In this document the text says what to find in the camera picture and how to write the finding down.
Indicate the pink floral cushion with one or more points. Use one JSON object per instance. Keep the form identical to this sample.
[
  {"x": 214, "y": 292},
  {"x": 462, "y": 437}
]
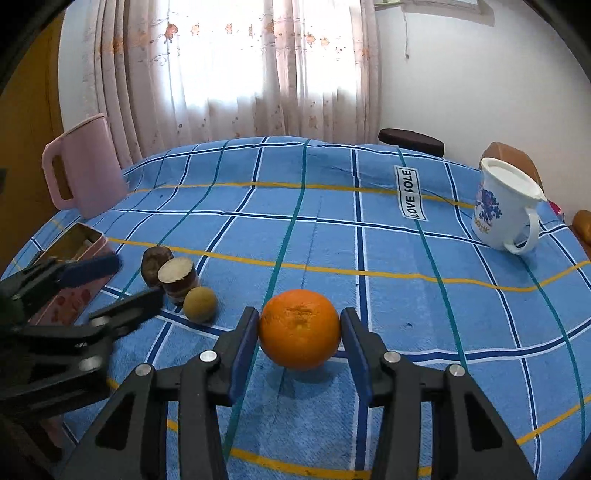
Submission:
[{"x": 556, "y": 208}]

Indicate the brown leather sofa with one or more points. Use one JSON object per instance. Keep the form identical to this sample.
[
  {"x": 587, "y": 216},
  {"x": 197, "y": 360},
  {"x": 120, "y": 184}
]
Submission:
[{"x": 581, "y": 226}]

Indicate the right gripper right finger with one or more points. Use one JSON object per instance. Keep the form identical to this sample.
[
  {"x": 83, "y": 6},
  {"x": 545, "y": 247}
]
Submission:
[{"x": 470, "y": 440}]

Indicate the blue plaid tablecloth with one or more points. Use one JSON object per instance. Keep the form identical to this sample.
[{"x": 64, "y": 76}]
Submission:
[{"x": 384, "y": 230}]

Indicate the white mug blue print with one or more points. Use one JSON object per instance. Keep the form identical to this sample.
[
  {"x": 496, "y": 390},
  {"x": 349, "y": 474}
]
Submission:
[{"x": 505, "y": 215}]

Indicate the white air conditioner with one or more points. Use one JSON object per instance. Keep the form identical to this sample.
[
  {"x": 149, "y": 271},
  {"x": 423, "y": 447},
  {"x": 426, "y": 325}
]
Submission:
[{"x": 460, "y": 5}]

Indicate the small green-brown kiwi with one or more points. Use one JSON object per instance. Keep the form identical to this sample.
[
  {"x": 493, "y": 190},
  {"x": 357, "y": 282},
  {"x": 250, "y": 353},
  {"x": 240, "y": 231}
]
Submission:
[{"x": 200, "y": 305}]

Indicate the pink plastic kettle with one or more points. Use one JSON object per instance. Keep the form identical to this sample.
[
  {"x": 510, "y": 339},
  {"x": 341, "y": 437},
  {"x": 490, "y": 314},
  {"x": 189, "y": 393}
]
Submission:
[{"x": 92, "y": 169}]

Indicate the sheer floral curtain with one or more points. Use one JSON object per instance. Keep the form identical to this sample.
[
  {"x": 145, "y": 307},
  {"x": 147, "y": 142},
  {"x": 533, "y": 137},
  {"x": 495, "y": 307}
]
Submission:
[{"x": 172, "y": 73}]

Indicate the dark round stool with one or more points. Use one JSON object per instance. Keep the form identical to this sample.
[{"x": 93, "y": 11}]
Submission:
[{"x": 412, "y": 140}]

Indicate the gold metal tin box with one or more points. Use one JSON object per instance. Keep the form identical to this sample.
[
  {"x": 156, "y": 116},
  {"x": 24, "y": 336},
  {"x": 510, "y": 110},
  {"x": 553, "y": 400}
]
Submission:
[{"x": 78, "y": 242}]

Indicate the dark brown taro left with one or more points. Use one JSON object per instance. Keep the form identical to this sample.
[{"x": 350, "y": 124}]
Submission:
[{"x": 152, "y": 259}]

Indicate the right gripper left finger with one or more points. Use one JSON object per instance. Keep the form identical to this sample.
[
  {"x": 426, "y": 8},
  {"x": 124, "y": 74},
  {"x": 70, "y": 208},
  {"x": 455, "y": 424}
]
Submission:
[{"x": 127, "y": 439}]

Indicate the brown wooden door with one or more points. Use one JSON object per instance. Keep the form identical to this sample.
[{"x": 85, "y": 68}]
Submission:
[{"x": 30, "y": 119}]

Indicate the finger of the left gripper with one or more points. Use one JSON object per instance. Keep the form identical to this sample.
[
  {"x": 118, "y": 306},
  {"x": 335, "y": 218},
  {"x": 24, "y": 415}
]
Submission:
[
  {"x": 112, "y": 322},
  {"x": 40, "y": 282}
]

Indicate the orange fruit back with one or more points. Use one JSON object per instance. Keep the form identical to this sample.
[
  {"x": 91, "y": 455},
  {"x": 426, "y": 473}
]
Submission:
[{"x": 299, "y": 329}]

